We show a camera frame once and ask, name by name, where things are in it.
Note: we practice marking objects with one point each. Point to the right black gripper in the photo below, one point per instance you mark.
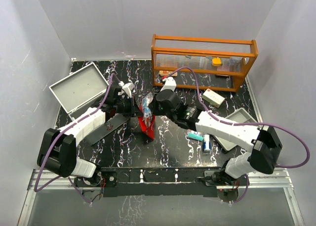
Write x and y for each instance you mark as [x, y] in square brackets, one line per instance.
[153, 106]

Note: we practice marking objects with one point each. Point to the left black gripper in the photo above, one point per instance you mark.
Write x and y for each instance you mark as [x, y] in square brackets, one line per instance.
[134, 109]

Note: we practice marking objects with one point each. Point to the clear bag blue items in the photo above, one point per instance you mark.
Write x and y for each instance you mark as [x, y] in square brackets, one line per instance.
[145, 105]

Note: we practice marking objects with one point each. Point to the white gauze packet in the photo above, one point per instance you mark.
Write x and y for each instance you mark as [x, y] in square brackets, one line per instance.
[147, 121]

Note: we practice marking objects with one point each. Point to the red first aid pouch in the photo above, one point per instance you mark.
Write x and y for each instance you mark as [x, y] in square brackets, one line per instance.
[149, 132]

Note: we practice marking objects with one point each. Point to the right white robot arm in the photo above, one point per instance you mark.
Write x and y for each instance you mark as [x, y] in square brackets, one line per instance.
[261, 143]

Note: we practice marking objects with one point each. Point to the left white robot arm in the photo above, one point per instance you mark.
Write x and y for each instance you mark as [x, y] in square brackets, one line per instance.
[58, 151]

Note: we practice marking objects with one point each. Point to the white medicine box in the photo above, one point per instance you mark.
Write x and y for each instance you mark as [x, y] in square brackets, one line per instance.
[213, 97]

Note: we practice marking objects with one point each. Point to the wooden toy block strip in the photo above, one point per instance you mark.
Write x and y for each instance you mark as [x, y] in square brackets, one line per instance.
[167, 73]

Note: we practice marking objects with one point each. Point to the teal white packet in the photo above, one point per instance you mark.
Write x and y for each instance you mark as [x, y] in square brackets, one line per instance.
[194, 135]

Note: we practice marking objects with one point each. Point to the grey open case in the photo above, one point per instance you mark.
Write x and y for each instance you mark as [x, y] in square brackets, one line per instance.
[76, 93]

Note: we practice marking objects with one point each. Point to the blue white can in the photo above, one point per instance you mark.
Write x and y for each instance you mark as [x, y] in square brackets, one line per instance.
[206, 145]

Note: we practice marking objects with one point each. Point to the wooden display shelf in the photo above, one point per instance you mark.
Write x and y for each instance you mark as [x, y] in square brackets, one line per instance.
[192, 58]

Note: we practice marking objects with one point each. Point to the yellow block on shelf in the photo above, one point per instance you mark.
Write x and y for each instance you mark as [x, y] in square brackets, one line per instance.
[216, 62]

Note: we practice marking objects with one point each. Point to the grey divided tray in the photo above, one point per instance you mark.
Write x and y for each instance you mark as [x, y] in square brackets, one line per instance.
[240, 116]

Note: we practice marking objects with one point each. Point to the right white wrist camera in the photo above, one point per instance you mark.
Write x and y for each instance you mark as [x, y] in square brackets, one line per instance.
[169, 84]

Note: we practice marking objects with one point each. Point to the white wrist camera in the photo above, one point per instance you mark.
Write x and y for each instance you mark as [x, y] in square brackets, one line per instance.
[126, 89]
[169, 84]

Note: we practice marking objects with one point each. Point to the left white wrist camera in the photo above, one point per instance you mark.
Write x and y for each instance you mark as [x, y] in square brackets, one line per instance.
[126, 89]

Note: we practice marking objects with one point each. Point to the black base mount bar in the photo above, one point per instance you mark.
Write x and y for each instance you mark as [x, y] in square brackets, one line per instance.
[165, 181]

